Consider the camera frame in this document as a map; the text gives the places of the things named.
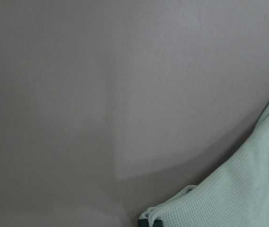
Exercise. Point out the olive green long-sleeve shirt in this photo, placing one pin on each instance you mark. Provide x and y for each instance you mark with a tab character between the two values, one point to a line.
236	194

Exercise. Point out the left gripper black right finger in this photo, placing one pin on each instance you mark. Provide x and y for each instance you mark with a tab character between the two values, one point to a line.
157	223

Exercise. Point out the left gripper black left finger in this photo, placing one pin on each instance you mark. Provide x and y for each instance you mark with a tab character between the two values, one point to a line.
143	223

